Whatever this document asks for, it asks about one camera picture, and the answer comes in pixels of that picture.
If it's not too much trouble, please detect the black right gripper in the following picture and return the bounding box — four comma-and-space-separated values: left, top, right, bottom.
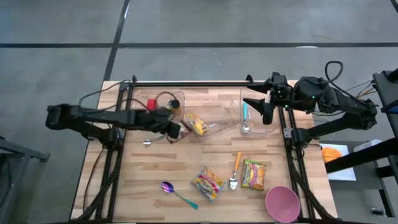
243, 72, 296, 126

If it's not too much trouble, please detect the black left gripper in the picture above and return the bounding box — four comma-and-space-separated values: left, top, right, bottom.
141, 107, 187, 140

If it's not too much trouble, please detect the brown snack packet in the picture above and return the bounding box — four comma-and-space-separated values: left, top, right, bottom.
179, 119, 192, 134

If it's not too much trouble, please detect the yellow chicken ramen packet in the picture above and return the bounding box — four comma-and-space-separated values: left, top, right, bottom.
185, 113, 210, 136

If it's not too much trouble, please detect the orange spice jar black lid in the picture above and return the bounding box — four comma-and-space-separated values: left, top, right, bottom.
169, 98, 182, 112

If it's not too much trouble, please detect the green pink ramen packet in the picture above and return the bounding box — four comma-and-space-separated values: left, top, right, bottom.
241, 159, 267, 191

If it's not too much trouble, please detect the clear plastic bin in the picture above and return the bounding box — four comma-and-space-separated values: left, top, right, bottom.
133, 88, 186, 124
239, 86, 279, 137
183, 95, 241, 138

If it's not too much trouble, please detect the iridescent purple spoon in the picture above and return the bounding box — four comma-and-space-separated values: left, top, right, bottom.
160, 181, 199, 210

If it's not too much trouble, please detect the blue Maruchan ramen packet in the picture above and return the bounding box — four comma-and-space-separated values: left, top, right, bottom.
191, 166, 225, 202

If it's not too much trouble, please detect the orange object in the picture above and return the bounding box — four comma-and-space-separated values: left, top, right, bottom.
321, 146, 343, 164

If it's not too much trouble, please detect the pink bowl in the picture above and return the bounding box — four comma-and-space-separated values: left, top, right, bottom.
265, 185, 302, 223

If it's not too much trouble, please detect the white paper sheet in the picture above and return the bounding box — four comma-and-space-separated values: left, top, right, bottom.
319, 142, 358, 182

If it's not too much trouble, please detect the white plastic container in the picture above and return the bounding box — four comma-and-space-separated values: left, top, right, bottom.
353, 139, 382, 153

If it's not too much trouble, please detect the black equipment stand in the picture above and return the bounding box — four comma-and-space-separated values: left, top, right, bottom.
325, 68, 398, 224

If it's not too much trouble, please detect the grey side table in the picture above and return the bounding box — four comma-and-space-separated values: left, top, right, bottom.
0, 136, 50, 224

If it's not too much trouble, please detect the teal handled spoon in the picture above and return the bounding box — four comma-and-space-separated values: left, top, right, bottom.
242, 101, 251, 133

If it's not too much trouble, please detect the light blue handled spoon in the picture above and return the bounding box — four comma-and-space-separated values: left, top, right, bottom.
142, 134, 165, 147

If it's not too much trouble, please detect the black aluminium table frame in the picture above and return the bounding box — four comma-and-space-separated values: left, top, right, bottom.
73, 74, 340, 224

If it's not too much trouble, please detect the orange handled spoon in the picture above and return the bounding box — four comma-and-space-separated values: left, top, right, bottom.
228, 151, 243, 190

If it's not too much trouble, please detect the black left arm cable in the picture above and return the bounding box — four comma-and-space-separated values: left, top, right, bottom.
78, 79, 178, 108

